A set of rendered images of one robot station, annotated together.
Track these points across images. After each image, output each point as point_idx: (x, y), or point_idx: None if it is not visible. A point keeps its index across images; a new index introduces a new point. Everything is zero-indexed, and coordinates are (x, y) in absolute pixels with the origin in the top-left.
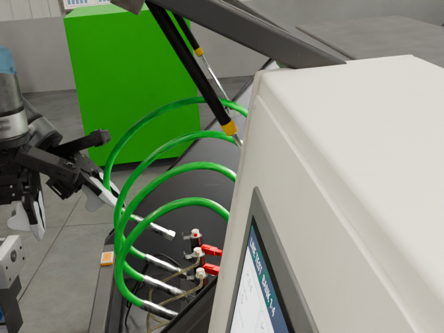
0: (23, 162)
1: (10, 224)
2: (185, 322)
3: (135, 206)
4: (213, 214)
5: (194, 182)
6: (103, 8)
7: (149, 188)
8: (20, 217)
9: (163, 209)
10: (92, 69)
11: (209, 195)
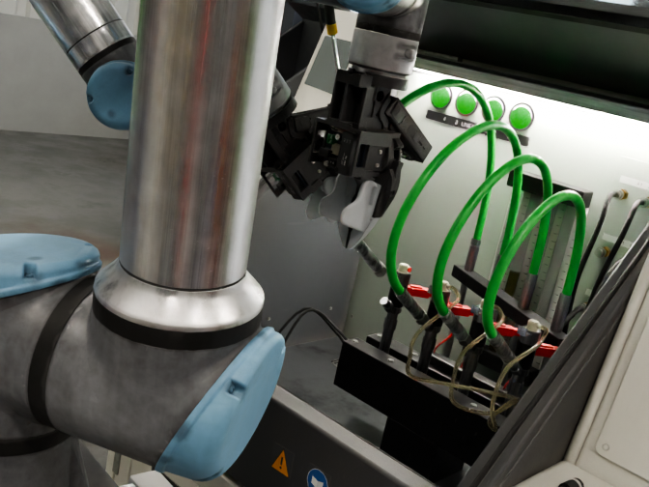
0: (398, 117)
1: (346, 214)
2: (598, 337)
3: (478, 203)
4: (285, 268)
5: (279, 217)
6: None
7: (496, 180)
8: (361, 204)
9: (555, 200)
10: None
11: (289, 239)
